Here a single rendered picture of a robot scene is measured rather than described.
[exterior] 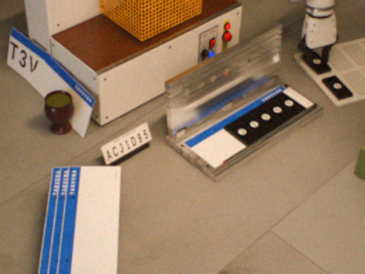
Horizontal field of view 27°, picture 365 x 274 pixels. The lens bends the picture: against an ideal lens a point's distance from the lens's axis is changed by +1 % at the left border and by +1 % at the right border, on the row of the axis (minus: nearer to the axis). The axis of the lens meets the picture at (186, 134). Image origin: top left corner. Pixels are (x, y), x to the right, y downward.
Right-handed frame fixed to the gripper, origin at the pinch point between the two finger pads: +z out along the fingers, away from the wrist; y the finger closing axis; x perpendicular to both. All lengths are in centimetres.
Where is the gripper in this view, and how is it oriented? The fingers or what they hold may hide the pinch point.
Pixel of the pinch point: (317, 58)
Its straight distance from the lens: 242.0
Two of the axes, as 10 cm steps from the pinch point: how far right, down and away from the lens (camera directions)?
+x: -4.1, -4.7, 7.8
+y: 9.1, -2.5, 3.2
